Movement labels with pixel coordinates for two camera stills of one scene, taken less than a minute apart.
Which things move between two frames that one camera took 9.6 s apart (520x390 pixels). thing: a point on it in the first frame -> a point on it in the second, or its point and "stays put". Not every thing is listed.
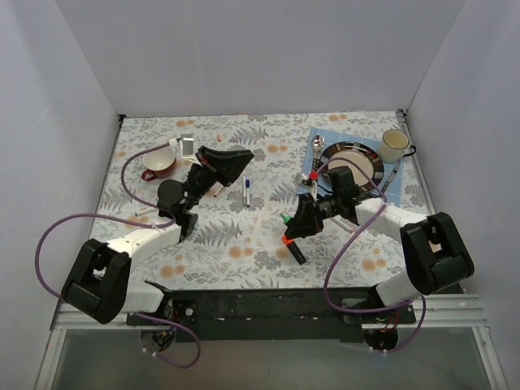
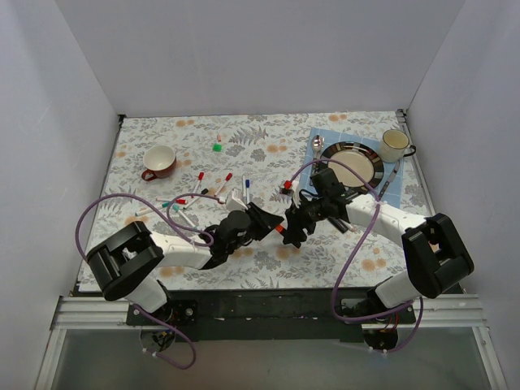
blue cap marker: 248,194 stays put
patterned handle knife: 391,178 stays put
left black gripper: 209,166 -> 258,219
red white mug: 161,162 stays put
